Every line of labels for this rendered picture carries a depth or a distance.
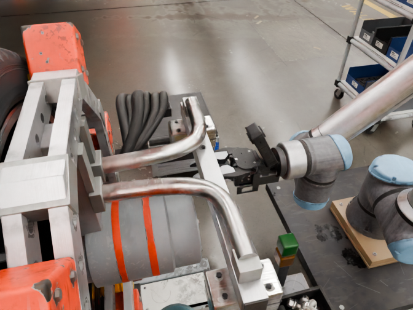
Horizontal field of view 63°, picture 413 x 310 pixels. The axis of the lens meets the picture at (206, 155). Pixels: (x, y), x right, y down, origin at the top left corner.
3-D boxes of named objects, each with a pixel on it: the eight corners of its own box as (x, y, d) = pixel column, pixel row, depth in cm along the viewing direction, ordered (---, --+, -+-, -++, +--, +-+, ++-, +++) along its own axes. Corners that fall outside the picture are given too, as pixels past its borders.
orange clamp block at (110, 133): (80, 160, 79) (82, 137, 86) (114, 155, 80) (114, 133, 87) (72, 136, 75) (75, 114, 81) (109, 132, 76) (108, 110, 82)
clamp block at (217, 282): (203, 289, 47) (203, 269, 43) (265, 275, 48) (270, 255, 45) (212, 326, 43) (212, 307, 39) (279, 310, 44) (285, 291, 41)
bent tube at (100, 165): (96, 119, 64) (82, 67, 57) (196, 106, 67) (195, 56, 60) (94, 186, 51) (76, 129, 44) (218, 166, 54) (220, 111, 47)
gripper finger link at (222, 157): (190, 181, 80) (229, 178, 80) (189, 162, 76) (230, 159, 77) (190, 171, 82) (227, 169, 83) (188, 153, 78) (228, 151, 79)
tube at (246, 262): (93, 197, 49) (75, 139, 42) (222, 176, 52) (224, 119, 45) (90, 317, 36) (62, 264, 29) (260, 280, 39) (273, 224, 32)
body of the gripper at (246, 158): (234, 195, 78) (283, 187, 80) (236, 169, 73) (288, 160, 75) (225, 173, 84) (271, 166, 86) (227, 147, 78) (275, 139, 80)
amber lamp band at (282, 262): (273, 254, 88) (275, 246, 85) (287, 251, 89) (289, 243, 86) (278, 269, 85) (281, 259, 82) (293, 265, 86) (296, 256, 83)
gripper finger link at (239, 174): (220, 185, 73) (257, 175, 75) (220, 180, 72) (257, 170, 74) (212, 171, 76) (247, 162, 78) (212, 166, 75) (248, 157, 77)
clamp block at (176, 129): (169, 139, 72) (166, 119, 68) (210, 133, 73) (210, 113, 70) (172, 154, 68) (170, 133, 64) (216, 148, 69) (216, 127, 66)
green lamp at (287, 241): (275, 243, 85) (278, 234, 82) (290, 240, 85) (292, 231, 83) (281, 258, 82) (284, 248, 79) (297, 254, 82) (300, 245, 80)
